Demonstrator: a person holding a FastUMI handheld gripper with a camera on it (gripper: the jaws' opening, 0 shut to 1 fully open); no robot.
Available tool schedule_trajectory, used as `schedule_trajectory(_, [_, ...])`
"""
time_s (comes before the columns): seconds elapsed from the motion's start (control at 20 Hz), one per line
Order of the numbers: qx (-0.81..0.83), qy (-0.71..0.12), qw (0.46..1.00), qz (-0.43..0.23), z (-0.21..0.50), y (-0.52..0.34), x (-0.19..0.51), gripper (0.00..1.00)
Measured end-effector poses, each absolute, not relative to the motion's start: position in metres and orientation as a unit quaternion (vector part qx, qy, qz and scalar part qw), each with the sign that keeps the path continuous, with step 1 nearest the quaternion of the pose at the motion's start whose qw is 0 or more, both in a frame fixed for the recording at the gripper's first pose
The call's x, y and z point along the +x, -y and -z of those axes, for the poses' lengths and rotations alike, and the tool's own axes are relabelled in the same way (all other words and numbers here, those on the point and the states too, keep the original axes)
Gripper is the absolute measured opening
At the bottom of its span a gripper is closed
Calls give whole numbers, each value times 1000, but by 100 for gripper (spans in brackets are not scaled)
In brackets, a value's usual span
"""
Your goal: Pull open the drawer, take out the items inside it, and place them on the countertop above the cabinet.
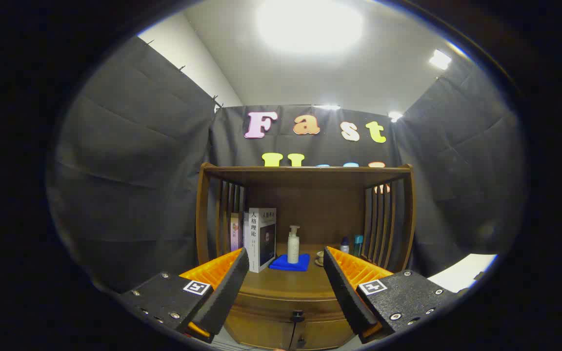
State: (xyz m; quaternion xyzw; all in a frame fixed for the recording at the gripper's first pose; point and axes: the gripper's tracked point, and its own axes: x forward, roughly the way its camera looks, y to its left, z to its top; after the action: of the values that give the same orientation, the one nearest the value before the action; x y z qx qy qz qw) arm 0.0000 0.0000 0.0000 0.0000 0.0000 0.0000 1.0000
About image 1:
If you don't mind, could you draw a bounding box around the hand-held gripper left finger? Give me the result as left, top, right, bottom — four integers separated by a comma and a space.
118, 247, 250, 344

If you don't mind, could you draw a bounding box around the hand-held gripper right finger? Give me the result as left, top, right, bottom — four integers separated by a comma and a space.
323, 246, 460, 344

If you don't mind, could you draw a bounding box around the wooden drawer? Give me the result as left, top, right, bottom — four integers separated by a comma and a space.
232, 292, 349, 323

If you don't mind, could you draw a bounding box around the wooden countertop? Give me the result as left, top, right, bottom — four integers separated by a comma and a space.
238, 243, 357, 299

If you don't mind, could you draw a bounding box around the wooden cabinet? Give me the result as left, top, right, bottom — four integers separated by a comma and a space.
196, 162, 416, 351

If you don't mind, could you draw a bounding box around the white panelled cabinet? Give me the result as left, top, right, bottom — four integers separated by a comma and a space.
427, 253, 499, 293

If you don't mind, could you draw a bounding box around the purple book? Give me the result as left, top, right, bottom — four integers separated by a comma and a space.
230, 212, 245, 253

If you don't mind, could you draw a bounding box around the white book with portrait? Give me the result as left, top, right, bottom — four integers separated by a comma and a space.
249, 208, 277, 273

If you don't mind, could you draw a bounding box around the blue folded cloth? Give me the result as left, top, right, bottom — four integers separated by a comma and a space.
268, 253, 311, 272

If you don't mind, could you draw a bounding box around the white pump bottle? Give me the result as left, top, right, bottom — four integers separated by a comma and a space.
287, 225, 301, 265

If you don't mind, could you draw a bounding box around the small square ceiling light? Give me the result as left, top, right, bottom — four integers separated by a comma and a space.
429, 49, 452, 70

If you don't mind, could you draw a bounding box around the large round ceiling light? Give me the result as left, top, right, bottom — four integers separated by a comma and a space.
257, 0, 364, 54

